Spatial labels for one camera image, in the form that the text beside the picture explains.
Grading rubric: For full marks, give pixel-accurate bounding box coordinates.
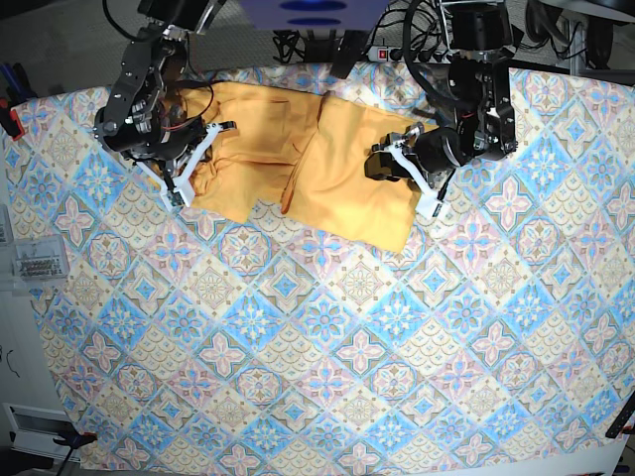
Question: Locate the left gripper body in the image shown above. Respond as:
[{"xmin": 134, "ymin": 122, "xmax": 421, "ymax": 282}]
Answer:
[{"xmin": 370, "ymin": 123, "xmax": 468, "ymax": 201}]

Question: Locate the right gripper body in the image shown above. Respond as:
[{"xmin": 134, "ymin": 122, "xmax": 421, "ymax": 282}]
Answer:
[{"xmin": 123, "ymin": 118, "xmax": 236, "ymax": 191}]

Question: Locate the yellow T-shirt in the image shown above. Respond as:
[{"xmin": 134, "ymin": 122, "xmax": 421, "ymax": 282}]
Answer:
[{"xmin": 166, "ymin": 82, "xmax": 420, "ymax": 253}]

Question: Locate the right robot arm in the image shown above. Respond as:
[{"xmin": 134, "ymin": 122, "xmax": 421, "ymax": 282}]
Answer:
[{"xmin": 93, "ymin": 1, "xmax": 236, "ymax": 209}]

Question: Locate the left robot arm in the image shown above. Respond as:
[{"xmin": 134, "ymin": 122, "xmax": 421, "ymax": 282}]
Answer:
[{"xmin": 364, "ymin": 1, "xmax": 517, "ymax": 219}]

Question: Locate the white power strip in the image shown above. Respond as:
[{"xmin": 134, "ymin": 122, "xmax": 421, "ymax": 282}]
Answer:
[{"xmin": 366, "ymin": 46, "xmax": 450, "ymax": 64}]

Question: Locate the clear plastic screw box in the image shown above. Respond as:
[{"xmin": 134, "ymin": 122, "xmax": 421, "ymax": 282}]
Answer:
[{"xmin": 12, "ymin": 235, "xmax": 70, "ymax": 283}]

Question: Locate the red black clamp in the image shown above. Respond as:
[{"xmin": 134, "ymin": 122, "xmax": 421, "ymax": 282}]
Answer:
[{"xmin": 0, "ymin": 97, "xmax": 25, "ymax": 141}]

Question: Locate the patterned blue tablecloth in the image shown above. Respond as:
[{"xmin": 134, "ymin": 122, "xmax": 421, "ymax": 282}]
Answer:
[{"xmin": 1, "ymin": 70, "xmax": 634, "ymax": 475}]

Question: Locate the orange black bar clamp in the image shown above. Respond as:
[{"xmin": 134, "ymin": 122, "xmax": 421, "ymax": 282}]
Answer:
[{"xmin": 53, "ymin": 431, "xmax": 97, "ymax": 450}]

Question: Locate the black clamp right edge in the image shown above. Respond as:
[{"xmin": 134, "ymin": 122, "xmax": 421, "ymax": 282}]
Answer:
[{"xmin": 605, "ymin": 409, "xmax": 634, "ymax": 439}]

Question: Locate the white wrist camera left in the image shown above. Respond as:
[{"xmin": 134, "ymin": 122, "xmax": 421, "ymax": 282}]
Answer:
[{"xmin": 415, "ymin": 190, "xmax": 444, "ymax": 220}]

